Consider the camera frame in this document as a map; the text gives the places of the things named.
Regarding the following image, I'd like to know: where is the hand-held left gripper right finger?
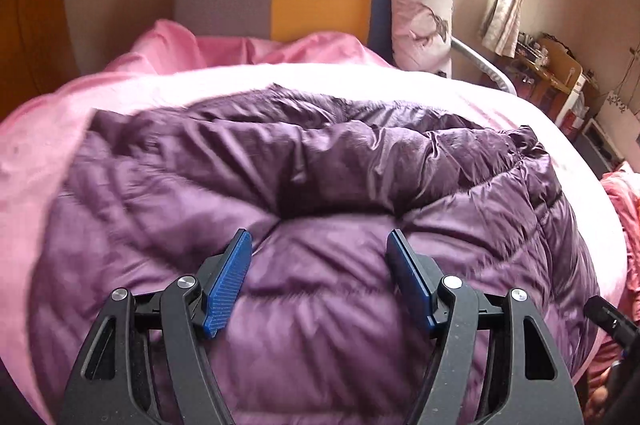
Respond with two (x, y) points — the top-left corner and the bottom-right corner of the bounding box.
(386, 229), (585, 425)

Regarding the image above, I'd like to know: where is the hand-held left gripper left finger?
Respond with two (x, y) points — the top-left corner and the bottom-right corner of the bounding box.
(59, 229), (253, 425)

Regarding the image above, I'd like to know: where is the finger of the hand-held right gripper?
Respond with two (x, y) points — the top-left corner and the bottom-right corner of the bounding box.
(584, 295), (640, 351)

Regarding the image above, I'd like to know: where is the purple quilted puffer jacket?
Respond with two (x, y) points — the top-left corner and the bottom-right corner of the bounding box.
(27, 85), (601, 425)

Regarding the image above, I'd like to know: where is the crumpled pink cloth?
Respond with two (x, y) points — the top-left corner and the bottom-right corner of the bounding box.
(600, 160), (640, 256)

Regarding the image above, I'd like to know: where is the white cabinet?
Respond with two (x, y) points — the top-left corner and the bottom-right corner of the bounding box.
(555, 75), (628, 178)

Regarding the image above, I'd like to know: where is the pink blanket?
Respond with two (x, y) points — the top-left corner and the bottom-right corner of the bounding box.
(0, 19), (628, 425)

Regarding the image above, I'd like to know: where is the cluttered wooden desk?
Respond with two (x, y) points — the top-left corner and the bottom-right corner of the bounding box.
(510, 32), (586, 116)

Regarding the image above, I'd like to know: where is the pale pink printed pillow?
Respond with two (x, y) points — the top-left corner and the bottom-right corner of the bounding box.
(390, 0), (455, 78)

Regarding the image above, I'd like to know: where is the wooden wardrobe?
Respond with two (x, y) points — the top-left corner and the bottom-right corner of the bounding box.
(0, 0), (78, 121)

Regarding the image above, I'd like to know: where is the grey bed rail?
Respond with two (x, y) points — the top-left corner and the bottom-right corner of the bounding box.
(452, 38), (518, 95)

